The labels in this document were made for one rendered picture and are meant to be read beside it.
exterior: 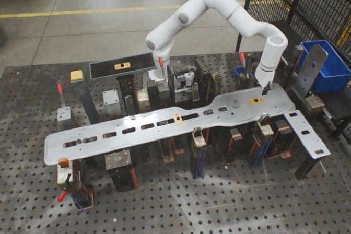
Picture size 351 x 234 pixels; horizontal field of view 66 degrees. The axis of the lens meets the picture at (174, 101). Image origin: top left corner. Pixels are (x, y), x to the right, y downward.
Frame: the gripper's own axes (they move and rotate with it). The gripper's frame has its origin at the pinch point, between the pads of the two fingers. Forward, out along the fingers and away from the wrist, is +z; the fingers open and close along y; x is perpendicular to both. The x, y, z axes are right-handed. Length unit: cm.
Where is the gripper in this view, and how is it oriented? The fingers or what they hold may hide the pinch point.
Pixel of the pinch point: (260, 86)
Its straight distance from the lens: 154.0
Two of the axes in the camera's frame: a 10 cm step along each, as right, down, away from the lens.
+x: 9.6, -2.1, 1.6
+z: 0.2, 6.4, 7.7
